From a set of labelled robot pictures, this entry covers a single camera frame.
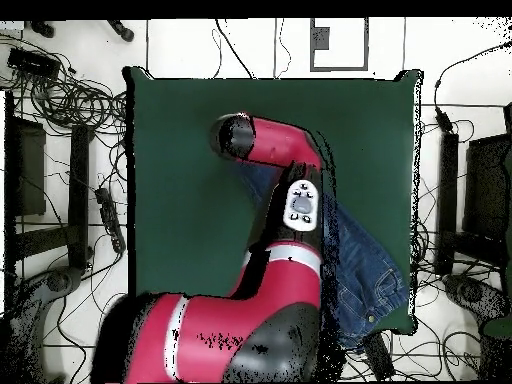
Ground black frame stand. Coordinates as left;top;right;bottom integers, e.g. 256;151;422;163
3;91;95;277

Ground black upright bar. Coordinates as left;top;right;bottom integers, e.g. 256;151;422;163
435;133;460;277

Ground black cable tangle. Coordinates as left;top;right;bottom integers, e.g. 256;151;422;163
0;34;129;135

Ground blue denim jeans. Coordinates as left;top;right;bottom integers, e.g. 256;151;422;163
229;159;411;354

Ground black cabinet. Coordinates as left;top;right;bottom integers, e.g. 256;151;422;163
463;102;512;265

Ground dark green table cloth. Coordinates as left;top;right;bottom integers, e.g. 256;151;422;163
122;66;424;335

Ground black electronics box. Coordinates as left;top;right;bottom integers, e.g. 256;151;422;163
6;47;62;79

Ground black power strip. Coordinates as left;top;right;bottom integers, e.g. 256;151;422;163
361;331;396;381
94;186;126;254

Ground black stand foot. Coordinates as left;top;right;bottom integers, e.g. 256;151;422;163
105;19;135;42
29;19;54;39

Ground grey square frame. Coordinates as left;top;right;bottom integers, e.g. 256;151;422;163
309;17;370;73

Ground black power adapter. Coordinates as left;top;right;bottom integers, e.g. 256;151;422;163
434;106;456;134

